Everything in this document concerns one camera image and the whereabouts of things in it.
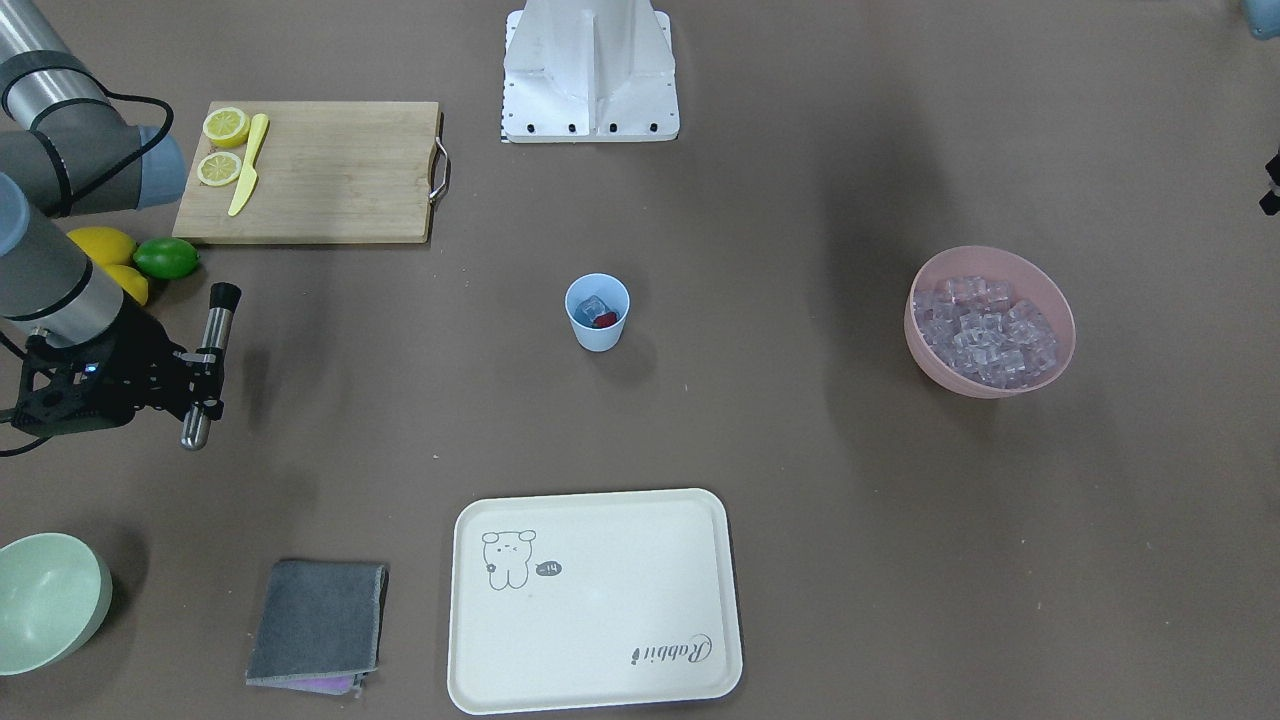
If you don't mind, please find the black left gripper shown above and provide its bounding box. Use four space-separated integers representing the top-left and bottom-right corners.
1258 152 1280 217

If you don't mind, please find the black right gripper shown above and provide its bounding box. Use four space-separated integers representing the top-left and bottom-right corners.
12 300 225 436

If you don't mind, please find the clear ice cube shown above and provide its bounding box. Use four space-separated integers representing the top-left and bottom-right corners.
575 295 613 327

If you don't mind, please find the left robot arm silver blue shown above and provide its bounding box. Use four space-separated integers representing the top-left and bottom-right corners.
1242 0 1279 217

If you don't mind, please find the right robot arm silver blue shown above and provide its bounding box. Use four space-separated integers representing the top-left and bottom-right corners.
1 1 241 450

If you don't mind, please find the pink bowl of ice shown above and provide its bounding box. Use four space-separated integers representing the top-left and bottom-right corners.
902 245 1076 400

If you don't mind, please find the light blue plastic cup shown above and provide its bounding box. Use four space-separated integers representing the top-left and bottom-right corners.
564 273 631 352

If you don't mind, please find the yellow lemon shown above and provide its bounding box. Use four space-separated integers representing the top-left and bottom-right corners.
67 225 137 266
102 264 151 307

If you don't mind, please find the green lime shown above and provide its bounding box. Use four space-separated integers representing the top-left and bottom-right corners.
132 237 200 281

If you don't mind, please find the lemon slice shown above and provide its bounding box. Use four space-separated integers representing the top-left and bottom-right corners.
202 106 251 149
195 151 243 187

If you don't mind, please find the wooden cutting board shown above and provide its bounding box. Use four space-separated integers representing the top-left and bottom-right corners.
173 99 451 245

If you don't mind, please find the mint green bowl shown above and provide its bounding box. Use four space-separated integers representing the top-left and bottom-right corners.
1 533 114 676

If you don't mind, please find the yellow plastic knife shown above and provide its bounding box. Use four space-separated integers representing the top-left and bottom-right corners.
227 113 270 217

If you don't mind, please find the folded dark grey cloth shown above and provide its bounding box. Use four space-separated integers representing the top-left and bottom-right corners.
244 559 387 697

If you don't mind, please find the beige rectangular tray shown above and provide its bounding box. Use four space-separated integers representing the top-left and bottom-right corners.
445 488 744 716

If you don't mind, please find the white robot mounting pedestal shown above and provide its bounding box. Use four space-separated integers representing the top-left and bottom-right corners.
500 1 681 143

